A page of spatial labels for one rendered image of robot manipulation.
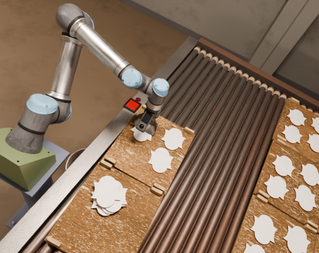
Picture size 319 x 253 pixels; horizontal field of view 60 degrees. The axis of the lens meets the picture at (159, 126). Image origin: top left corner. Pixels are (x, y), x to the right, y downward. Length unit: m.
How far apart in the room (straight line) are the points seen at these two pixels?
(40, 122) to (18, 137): 0.11
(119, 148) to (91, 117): 1.28
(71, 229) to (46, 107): 0.51
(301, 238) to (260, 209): 0.22
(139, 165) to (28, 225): 0.54
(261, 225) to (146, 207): 0.56
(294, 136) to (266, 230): 0.67
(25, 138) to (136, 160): 0.51
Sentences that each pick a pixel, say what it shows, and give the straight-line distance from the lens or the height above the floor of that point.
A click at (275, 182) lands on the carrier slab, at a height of 0.95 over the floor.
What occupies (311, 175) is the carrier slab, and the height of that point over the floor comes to 0.95.
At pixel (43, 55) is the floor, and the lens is 3.22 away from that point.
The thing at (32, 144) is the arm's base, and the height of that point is 1.05.
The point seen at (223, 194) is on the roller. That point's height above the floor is 0.92.
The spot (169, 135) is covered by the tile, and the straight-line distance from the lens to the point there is 1.50.
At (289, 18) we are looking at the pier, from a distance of 3.19.
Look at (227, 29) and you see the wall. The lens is 3.68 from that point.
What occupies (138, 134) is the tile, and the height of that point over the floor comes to 0.95.
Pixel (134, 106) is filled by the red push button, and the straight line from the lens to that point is 1.59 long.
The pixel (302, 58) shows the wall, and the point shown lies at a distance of 3.71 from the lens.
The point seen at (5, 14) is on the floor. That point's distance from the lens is 3.78.
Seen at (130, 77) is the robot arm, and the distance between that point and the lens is 1.10.
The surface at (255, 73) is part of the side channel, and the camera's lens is 2.13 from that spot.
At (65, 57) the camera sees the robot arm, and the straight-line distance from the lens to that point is 1.36.
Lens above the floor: 2.15
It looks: 53 degrees down
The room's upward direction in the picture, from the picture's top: 21 degrees clockwise
